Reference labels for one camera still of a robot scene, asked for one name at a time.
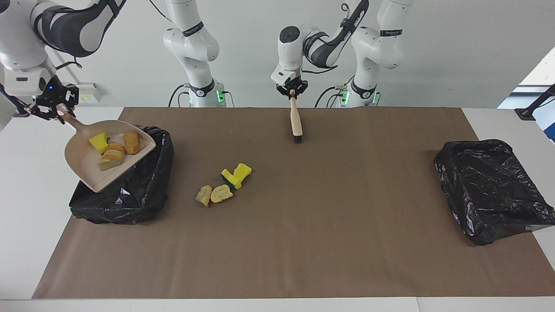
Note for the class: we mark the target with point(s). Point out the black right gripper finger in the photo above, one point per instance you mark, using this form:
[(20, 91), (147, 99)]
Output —
[(43, 115), (70, 107)]

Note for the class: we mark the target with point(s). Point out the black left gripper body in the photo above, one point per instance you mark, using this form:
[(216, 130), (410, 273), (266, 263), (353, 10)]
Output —
[(292, 86)]

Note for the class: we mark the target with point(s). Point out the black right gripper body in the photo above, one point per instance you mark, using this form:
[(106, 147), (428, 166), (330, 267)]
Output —
[(54, 97)]

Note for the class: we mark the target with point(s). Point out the small yellow sponge piece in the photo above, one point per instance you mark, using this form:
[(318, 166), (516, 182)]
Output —
[(99, 143)]

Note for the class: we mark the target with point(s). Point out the striped croissant bread piece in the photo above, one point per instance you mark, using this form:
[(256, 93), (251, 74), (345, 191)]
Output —
[(112, 156)]

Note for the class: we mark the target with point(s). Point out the beige plastic dustpan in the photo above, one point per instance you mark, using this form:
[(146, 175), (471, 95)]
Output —
[(86, 173)]

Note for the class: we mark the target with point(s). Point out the brown fried nugget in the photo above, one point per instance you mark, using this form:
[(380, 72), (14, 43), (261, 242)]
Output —
[(132, 143)]

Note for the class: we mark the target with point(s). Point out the plain yellow sponge piece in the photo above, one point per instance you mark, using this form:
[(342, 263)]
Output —
[(243, 171)]

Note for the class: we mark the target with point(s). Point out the yellow sponge with green scrub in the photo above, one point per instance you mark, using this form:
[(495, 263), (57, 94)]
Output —
[(230, 178)]

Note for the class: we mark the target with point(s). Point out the wide tan fried chip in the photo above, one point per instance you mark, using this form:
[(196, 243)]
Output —
[(221, 193)]

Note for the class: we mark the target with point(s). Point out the narrow tan fried chip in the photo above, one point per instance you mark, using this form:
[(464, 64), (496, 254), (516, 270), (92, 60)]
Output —
[(204, 195)]

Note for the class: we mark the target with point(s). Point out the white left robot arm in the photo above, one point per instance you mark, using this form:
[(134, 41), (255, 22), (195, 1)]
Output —
[(368, 47)]

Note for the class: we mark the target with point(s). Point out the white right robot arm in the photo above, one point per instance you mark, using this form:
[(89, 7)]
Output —
[(190, 43)]

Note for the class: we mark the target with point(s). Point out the black-lined trash bin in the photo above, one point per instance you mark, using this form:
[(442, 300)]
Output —
[(143, 199), (490, 190)]

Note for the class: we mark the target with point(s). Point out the brown table mat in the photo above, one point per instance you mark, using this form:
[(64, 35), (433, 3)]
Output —
[(260, 251)]

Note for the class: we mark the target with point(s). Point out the white wall socket box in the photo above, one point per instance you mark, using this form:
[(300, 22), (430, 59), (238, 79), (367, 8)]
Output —
[(89, 93)]

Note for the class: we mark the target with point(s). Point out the black camera stand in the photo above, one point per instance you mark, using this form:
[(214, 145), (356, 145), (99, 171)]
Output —
[(19, 112), (527, 113)]

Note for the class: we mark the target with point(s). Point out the thin white wall conduit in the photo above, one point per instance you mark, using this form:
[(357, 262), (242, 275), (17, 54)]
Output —
[(68, 69)]

